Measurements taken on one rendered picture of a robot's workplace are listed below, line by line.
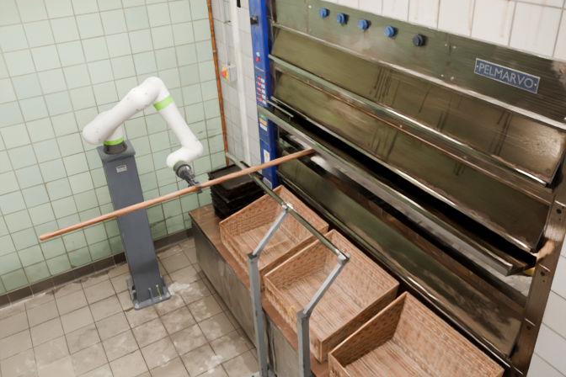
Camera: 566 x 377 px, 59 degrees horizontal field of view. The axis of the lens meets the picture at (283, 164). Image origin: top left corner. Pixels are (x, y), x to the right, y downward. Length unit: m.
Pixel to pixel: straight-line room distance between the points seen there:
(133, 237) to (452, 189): 2.19
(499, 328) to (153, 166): 2.71
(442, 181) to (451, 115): 0.28
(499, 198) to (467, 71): 0.47
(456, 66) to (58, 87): 2.56
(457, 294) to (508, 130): 0.81
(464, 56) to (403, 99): 0.36
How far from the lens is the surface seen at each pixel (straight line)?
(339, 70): 2.50
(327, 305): 2.84
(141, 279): 3.76
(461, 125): 1.98
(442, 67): 2.01
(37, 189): 3.88
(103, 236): 4.16
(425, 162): 2.19
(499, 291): 2.17
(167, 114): 2.96
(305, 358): 2.46
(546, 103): 1.77
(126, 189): 3.35
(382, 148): 2.36
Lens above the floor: 2.58
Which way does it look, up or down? 29 degrees down
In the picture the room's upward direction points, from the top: 3 degrees counter-clockwise
